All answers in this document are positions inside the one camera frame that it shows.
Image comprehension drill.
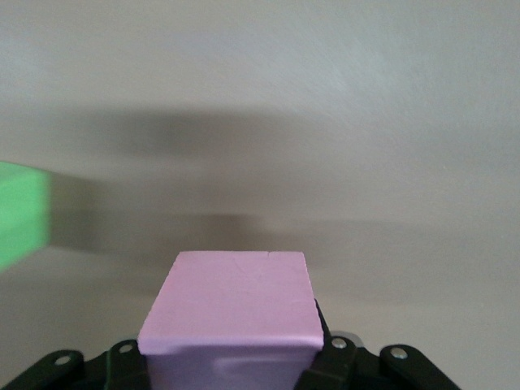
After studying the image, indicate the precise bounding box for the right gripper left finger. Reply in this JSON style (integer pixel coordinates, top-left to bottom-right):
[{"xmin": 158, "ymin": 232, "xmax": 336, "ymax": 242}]
[{"xmin": 84, "ymin": 339, "xmax": 150, "ymax": 390}]

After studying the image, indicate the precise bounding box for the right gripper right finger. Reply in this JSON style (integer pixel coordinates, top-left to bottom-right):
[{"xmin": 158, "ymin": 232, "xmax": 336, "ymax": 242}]
[{"xmin": 298, "ymin": 300, "xmax": 369, "ymax": 390}]

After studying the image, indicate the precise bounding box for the pink foam cube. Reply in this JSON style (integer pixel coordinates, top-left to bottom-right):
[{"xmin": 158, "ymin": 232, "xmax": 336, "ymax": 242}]
[{"xmin": 137, "ymin": 250, "xmax": 325, "ymax": 390}]

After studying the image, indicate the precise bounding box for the green foam cube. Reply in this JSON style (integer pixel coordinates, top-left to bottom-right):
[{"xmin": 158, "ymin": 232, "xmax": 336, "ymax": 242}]
[{"xmin": 0, "ymin": 160, "xmax": 52, "ymax": 271}]

